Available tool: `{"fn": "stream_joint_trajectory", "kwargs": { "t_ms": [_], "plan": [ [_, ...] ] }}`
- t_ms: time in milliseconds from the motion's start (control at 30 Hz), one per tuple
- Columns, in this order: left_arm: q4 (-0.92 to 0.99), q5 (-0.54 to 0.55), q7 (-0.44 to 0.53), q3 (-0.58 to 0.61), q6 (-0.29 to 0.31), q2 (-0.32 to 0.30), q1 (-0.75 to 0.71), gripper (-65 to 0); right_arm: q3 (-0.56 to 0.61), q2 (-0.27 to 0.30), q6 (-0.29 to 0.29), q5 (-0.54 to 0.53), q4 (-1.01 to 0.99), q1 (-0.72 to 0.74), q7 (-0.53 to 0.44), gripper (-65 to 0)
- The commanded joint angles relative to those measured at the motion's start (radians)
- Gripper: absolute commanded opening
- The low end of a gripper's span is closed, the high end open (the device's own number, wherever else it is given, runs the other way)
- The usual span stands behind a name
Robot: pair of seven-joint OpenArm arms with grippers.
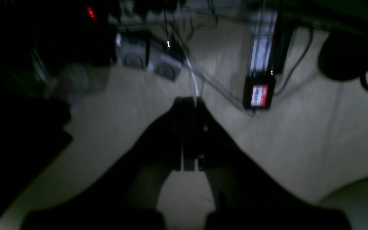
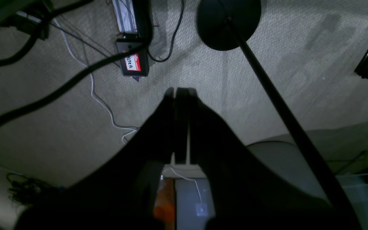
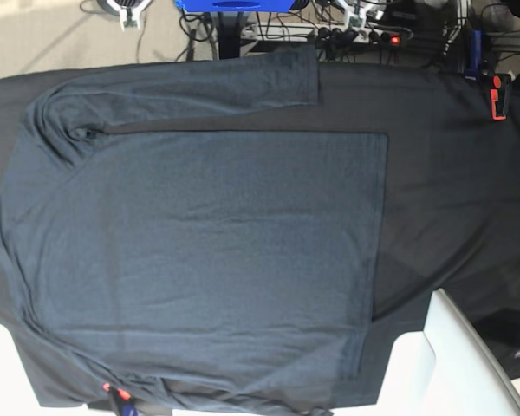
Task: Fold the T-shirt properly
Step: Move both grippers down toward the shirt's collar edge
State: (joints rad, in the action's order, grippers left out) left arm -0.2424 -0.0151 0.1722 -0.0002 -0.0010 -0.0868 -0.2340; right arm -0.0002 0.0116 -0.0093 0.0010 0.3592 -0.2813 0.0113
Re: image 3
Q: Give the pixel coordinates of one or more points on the orange black clamp right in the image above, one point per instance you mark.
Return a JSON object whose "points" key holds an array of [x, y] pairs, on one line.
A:
{"points": [[499, 91]]}

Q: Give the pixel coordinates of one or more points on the blue clamp handle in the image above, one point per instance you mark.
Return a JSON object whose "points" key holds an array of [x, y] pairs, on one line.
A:
{"points": [[474, 56]]}

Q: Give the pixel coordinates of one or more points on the black table cloth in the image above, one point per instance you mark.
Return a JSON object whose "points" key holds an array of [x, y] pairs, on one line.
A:
{"points": [[452, 210]]}

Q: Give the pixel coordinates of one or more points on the white power strip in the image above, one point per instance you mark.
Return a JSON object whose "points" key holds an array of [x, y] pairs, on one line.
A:
{"points": [[379, 35]]}

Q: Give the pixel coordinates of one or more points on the dark grey long-sleeve T-shirt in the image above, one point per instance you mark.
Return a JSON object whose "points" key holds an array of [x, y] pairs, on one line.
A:
{"points": [[214, 271]]}

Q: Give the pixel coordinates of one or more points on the orange blue clamp bottom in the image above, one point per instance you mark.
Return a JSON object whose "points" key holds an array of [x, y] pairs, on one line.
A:
{"points": [[122, 402]]}

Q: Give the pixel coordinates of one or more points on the black stand post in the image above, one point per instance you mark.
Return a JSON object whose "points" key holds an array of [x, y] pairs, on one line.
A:
{"points": [[229, 27]]}

